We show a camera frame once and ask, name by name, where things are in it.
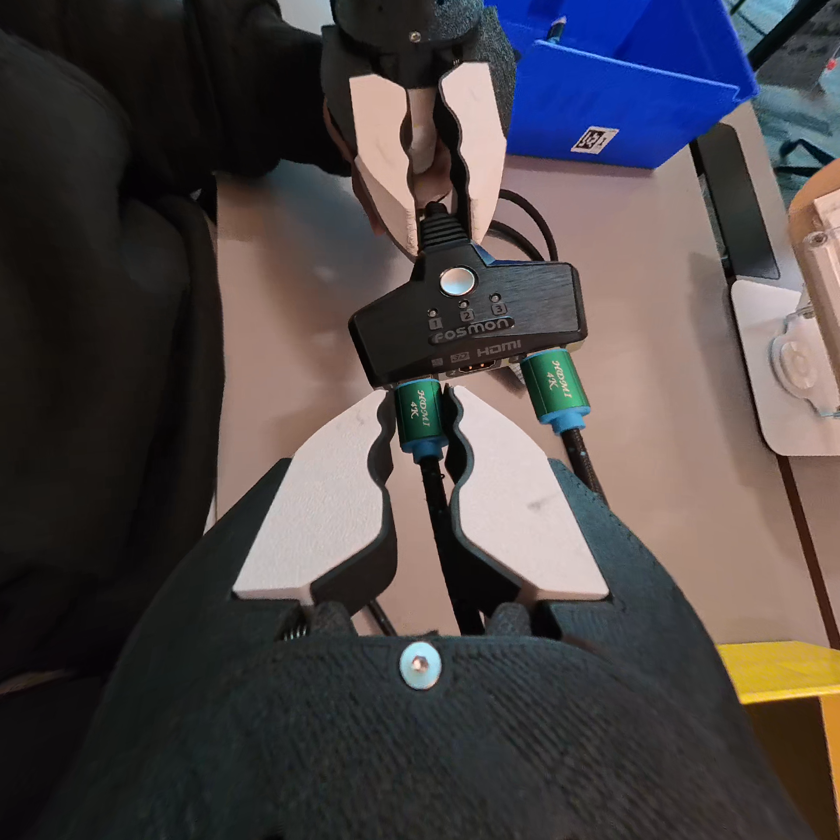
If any blue plastic bin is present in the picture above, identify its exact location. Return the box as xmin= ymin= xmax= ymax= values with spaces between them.
xmin=486 ymin=0 xmax=761 ymax=172

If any person's left hand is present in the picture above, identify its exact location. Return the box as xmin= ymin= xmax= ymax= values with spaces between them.
xmin=323 ymin=105 xmax=403 ymax=247

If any person's black hoodie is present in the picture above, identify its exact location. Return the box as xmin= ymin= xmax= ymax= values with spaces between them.
xmin=0 ymin=0 xmax=227 ymax=723

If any green plug hdmi cable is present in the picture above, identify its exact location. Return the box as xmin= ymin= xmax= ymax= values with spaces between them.
xmin=517 ymin=350 xmax=610 ymax=509
xmin=391 ymin=376 xmax=488 ymax=636

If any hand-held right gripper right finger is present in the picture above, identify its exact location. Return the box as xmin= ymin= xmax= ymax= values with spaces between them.
xmin=444 ymin=385 xmax=611 ymax=608

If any person's left forearm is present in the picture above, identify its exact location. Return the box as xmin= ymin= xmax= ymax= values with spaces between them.
xmin=131 ymin=0 xmax=352 ymax=181

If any yellow divided plastic bin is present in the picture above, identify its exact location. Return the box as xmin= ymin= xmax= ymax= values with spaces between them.
xmin=717 ymin=640 xmax=840 ymax=840

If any wooden board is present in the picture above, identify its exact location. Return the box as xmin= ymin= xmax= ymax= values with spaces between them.
xmin=786 ymin=167 xmax=840 ymax=290

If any grey desk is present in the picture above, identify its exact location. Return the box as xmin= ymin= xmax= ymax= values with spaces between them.
xmin=213 ymin=101 xmax=840 ymax=648

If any clear acrylic stand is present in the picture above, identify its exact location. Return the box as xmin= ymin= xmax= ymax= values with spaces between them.
xmin=770 ymin=213 xmax=840 ymax=419

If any white tray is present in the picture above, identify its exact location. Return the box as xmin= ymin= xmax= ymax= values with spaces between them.
xmin=730 ymin=279 xmax=840 ymax=458

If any black hdmi switch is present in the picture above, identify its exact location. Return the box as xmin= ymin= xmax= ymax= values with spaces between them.
xmin=348 ymin=190 xmax=588 ymax=389

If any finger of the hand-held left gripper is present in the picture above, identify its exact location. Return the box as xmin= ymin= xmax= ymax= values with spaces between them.
xmin=348 ymin=72 xmax=422 ymax=257
xmin=438 ymin=61 xmax=508 ymax=244

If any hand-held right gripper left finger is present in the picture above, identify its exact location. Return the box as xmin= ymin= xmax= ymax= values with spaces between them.
xmin=231 ymin=388 xmax=399 ymax=618

